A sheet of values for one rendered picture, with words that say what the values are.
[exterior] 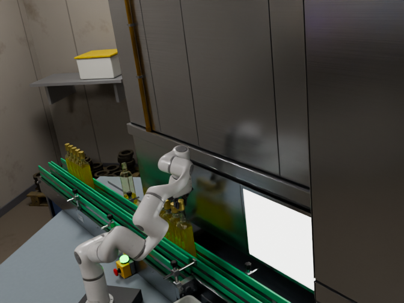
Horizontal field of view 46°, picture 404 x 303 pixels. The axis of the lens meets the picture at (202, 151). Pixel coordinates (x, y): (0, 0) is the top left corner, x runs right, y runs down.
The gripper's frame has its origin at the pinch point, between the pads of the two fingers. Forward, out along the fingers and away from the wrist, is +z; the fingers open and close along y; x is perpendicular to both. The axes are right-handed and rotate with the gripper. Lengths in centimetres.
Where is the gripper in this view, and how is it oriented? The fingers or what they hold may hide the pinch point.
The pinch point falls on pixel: (180, 202)
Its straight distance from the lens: 214.6
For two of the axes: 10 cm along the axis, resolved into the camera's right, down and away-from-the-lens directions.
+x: 6.0, 4.6, -6.6
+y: -8.0, 3.0, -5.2
